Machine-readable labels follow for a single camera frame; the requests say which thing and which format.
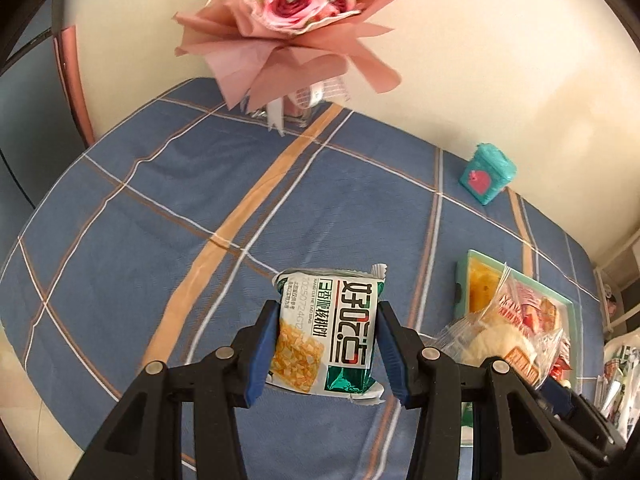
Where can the clear bun packet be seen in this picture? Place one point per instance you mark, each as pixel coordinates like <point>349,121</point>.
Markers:
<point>495,345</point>

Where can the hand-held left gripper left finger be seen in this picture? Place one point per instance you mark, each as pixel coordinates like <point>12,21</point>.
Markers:
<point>262,355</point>

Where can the green-rimmed white tray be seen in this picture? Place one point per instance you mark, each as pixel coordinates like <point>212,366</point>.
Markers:
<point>462,280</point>

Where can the clear glass vase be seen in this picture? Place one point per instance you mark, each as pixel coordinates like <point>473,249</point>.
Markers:
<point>295,110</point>

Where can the stack of printed packets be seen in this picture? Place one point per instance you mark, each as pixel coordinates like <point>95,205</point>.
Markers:
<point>622,380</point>

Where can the yellow cake packet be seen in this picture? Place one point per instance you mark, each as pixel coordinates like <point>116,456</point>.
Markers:
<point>482,285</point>

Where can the pink rose bouquet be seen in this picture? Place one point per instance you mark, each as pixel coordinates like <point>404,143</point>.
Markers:
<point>295,5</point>

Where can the green and white biscuit packet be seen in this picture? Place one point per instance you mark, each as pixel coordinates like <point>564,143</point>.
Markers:
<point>340,330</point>

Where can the grey cabinet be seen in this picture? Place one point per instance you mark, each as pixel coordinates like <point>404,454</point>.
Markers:
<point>30,110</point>

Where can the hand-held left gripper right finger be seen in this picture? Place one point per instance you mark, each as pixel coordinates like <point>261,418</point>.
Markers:
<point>395,355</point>

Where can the white wooden shelf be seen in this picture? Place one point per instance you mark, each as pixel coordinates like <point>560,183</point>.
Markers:
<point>612,295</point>

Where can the teal toy box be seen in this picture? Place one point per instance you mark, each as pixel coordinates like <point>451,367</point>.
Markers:
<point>487,175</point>

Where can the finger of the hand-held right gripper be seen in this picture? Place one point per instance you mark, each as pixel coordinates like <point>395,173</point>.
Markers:
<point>560,397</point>

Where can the pink chair frame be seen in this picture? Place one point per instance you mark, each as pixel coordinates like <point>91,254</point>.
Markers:
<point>75,90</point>

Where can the red candy packet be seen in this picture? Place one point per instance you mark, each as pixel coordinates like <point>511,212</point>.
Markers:
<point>560,370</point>

